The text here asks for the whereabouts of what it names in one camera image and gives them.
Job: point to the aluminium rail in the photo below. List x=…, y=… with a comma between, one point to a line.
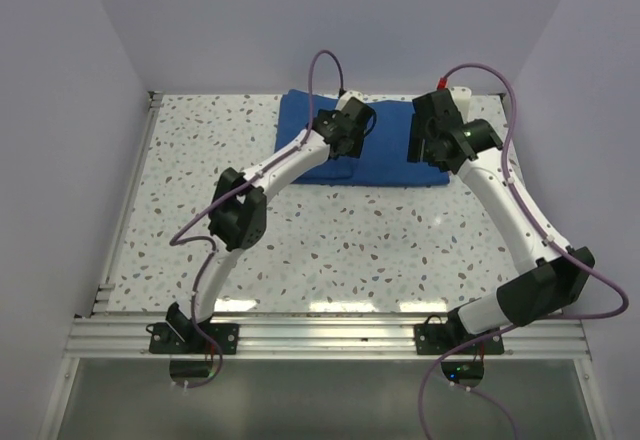
x=106, y=283
x=364, y=336

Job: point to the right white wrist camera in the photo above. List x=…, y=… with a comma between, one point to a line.
x=462, y=98

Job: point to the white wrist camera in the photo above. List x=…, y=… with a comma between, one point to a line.
x=462, y=98
x=344, y=98

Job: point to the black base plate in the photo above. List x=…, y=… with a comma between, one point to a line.
x=165, y=341
x=437, y=335

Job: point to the blue surgical cloth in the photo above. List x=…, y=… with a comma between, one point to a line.
x=383, y=161

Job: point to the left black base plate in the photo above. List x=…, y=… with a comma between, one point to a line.
x=165, y=341

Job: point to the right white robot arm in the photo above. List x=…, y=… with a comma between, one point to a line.
x=548, y=278

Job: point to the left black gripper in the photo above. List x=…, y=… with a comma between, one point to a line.
x=358, y=145

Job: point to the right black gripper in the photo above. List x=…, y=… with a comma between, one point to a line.
x=417, y=146

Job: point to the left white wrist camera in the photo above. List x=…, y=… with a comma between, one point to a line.
x=344, y=98

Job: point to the aluminium front rail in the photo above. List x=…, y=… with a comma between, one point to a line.
x=364, y=336

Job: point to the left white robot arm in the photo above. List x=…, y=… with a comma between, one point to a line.
x=236, y=219

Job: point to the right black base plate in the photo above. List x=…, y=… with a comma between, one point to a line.
x=437, y=335

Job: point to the aluminium left side rail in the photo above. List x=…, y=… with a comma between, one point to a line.
x=106, y=283

